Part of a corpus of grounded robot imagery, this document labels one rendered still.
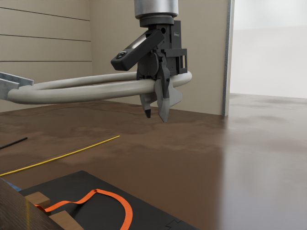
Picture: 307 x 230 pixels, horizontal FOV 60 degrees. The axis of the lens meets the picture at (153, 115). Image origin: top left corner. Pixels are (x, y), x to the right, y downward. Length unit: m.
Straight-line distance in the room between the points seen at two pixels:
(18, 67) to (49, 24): 1.21
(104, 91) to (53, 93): 0.10
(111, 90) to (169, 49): 0.14
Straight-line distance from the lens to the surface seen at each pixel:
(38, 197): 1.96
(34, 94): 0.59
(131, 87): 0.54
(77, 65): 6.97
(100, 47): 7.01
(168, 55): 0.55
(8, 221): 0.48
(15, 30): 6.23
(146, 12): 0.55
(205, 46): 5.23
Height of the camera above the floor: 1.00
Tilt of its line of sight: 11 degrees down
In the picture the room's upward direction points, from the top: straight up
